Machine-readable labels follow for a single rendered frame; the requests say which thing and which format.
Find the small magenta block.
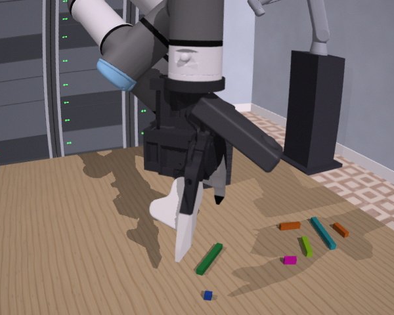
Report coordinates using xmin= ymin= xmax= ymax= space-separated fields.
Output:
xmin=284 ymin=256 xmax=297 ymax=264

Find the turquoise rod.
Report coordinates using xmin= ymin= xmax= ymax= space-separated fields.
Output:
xmin=311 ymin=217 xmax=336 ymax=250

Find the orange rod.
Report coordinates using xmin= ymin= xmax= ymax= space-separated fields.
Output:
xmin=332 ymin=222 xmax=349 ymax=238
xmin=279 ymin=221 xmax=301 ymax=230

